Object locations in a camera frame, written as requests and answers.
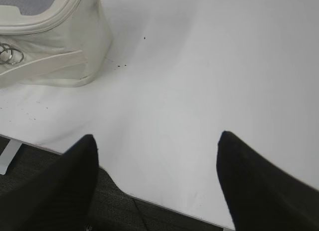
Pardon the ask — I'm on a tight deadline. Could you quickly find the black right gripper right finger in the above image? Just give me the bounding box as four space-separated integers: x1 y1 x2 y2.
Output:
216 131 319 231

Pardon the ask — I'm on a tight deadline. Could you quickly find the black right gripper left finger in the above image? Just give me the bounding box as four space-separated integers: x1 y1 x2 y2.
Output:
0 134 99 231

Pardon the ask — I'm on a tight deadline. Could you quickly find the metal zipper pull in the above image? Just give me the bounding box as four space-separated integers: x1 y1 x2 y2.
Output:
0 43 24 65

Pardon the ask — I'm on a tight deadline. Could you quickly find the cream white zippered bag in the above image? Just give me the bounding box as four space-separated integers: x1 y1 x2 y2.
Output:
0 0 112 88

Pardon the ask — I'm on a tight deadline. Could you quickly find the white table leg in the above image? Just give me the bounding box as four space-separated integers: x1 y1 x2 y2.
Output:
0 140 22 175

